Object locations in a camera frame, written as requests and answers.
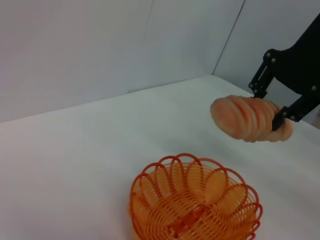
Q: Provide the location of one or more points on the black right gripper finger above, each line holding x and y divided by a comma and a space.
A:
290, 112
260, 80

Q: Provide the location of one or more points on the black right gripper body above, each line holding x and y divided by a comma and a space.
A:
297, 70

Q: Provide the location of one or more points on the orange striped bread roll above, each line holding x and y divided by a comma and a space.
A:
240, 117

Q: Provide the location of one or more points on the orange plastic woven basket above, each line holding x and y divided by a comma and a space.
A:
195, 202

